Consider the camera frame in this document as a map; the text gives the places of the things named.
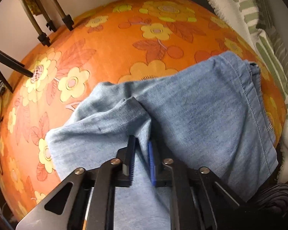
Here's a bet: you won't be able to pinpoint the light blue denim pants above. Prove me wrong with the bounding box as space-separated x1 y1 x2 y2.
46 51 278 229

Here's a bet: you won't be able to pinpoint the orange floral bed sheet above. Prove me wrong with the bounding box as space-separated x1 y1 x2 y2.
0 0 287 222

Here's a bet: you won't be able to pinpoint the tall folded tripod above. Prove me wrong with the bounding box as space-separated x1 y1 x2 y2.
19 0 74 46

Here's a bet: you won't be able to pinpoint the small black tripod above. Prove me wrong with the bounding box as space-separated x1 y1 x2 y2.
0 50 34 93

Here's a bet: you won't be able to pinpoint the striped pants knee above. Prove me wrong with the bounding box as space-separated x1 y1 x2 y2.
249 183 288 214

